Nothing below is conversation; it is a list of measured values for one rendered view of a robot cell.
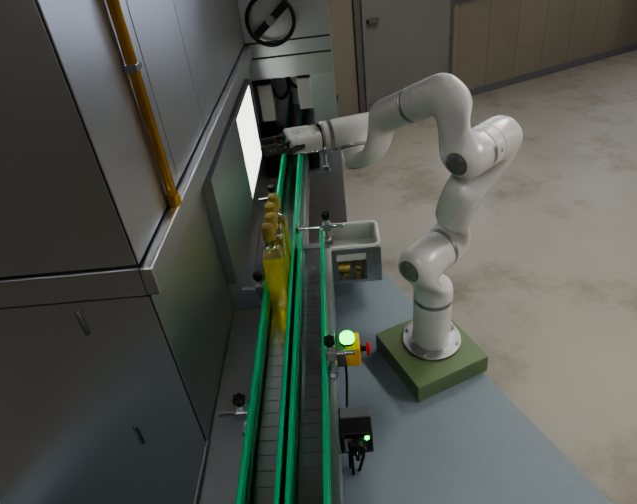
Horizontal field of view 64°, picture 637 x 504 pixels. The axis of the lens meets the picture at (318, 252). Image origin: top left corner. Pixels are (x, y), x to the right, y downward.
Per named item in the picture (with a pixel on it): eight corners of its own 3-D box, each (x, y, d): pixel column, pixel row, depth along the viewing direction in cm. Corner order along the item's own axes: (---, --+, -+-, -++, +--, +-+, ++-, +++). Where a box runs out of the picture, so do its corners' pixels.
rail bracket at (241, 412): (227, 428, 123) (215, 391, 115) (255, 426, 122) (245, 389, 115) (225, 443, 119) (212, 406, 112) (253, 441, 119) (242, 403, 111)
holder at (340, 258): (311, 260, 210) (306, 228, 201) (377, 254, 209) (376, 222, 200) (310, 286, 196) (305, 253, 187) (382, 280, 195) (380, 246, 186)
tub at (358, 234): (321, 242, 205) (319, 224, 200) (377, 237, 204) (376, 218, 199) (322, 268, 191) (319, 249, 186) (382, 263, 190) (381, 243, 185)
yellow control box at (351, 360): (337, 351, 156) (335, 333, 152) (361, 349, 156) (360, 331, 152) (338, 368, 151) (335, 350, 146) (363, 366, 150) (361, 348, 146)
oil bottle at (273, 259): (273, 297, 160) (261, 241, 148) (291, 296, 160) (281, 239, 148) (272, 309, 156) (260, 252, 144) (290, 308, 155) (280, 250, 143)
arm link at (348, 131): (331, 153, 154) (325, 122, 154) (373, 144, 156) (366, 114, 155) (336, 149, 146) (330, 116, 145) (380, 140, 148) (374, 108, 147)
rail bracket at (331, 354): (328, 369, 134) (323, 332, 127) (356, 367, 134) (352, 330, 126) (328, 381, 131) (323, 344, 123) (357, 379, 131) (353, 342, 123)
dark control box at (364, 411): (340, 428, 134) (338, 407, 129) (371, 425, 133) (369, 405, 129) (342, 456, 127) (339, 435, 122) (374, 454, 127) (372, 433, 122)
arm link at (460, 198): (403, 260, 153) (437, 235, 161) (434, 286, 148) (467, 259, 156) (459, 121, 114) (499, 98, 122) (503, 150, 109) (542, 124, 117)
